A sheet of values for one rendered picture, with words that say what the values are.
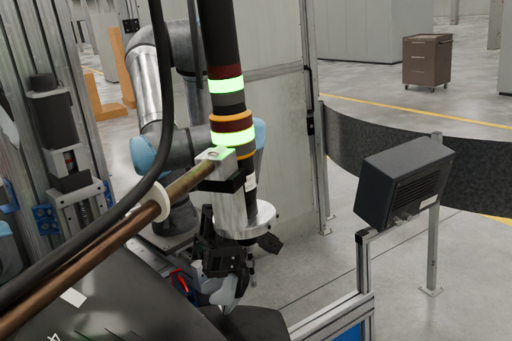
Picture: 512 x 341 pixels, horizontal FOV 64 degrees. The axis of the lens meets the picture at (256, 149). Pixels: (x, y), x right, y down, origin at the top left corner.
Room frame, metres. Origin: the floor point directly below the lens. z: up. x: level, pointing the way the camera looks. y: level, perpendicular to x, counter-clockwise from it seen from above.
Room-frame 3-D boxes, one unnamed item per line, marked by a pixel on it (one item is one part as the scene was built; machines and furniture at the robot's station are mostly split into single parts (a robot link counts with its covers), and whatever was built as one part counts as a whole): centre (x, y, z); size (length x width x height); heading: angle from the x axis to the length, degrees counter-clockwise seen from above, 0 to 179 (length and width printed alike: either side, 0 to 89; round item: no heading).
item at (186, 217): (1.18, 0.29, 1.09); 0.15 x 0.15 x 0.10
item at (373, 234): (1.02, -0.35, 1.04); 0.24 x 0.03 x 0.03; 119
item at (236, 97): (0.40, 0.02, 1.60); 0.03 x 0.03 x 0.01
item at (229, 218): (0.39, 0.03, 1.50); 0.09 x 0.07 x 0.10; 154
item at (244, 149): (0.40, 0.02, 1.54); 0.04 x 0.04 x 0.01
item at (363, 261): (0.97, -0.26, 0.96); 0.03 x 0.03 x 0.20; 29
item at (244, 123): (0.40, 0.02, 1.57); 0.04 x 0.04 x 0.01
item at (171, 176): (1.18, 0.28, 1.20); 0.13 x 0.12 x 0.14; 103
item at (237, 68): (0.40, 0.02, 1.62); 0.03 x 0.03 x 0.01
